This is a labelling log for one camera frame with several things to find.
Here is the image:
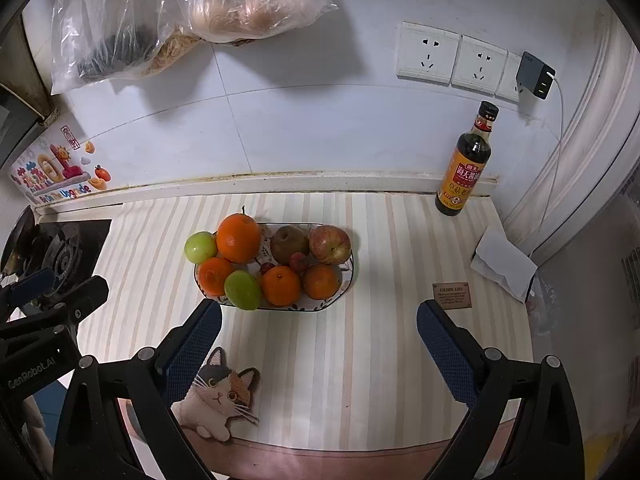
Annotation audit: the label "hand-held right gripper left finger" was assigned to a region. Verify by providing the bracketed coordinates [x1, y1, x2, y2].
[52, 299, 223, 480]

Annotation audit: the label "white folded paper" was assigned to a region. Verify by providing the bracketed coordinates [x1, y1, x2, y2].
[470, 226, 540, 303]

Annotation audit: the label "large orange with stem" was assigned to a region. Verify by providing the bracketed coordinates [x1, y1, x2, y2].
[216, 213, 263, 264]

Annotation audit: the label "green apple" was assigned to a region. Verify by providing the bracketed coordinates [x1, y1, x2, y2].
[184, 231, 219, 264]
[223, 270, 263, 311]

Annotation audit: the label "red-yellow streaked apple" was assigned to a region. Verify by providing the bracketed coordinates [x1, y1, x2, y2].
[308, 225, 352, 266]

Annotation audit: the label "dark plug-in charger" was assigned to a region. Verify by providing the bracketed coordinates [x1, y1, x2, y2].
[516, 51, 557, 100]

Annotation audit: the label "dark red-green apple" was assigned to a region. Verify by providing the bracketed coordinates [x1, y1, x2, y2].
[270, 226, 311, 265]

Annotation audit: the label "striped table mat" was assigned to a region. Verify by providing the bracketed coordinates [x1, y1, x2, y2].
[75, 191, 535, 453]

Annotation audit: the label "oval floral print plate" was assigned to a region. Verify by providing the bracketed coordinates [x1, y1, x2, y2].
[194, 222, 356, 311]

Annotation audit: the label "clear plastic bag dark contents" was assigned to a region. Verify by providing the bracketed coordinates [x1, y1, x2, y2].
[50, 0, 201, 95]

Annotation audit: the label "colourful wall sticker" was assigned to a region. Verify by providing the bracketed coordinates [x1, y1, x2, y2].
[9, 124, 112, 206]

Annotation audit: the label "white wall socket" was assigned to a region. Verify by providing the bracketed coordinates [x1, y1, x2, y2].
[396, 21, 461, 82]
[451, 35, 508, 93]
[495, 52, 526, 101]

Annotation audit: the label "clear plastic bag pale contents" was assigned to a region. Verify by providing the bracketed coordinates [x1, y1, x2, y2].
[167, 0, 340, 43]

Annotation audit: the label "black gas stove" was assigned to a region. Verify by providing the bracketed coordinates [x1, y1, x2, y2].
[0, 217, 113, 306]

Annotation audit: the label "black pan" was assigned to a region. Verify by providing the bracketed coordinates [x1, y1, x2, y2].
[0, 205, 37, 273]

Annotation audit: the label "grey range hood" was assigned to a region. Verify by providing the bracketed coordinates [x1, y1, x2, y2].
[0, 12, 58, 173]

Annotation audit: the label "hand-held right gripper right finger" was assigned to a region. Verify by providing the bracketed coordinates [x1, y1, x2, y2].
[416, 299, 586, 480]

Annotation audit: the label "small brown label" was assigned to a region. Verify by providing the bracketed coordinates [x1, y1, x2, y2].
[432, 282, 473, 308]

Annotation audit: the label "white charger cable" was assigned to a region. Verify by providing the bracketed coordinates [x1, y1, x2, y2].
[537, 72, 566, 241]

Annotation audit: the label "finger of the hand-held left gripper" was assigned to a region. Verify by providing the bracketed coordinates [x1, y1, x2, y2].
[0, 267, 56, 306]
[0, 275, 110, 343]

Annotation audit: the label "dark sauce bottle yellow label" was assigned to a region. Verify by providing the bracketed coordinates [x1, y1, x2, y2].
[434, 101, 500, 218]

